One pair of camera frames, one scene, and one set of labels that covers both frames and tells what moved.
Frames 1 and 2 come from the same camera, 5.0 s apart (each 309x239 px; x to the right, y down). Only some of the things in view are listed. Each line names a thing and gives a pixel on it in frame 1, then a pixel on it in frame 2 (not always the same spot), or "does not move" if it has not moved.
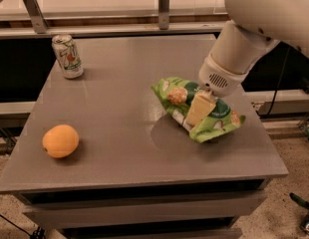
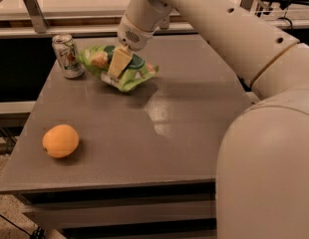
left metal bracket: [34, 11] does not move
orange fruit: [60, 140] does not move
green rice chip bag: [177, 95] → [97, 60]
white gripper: [218, 78] → [134, 36]
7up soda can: [68, 56] does not move
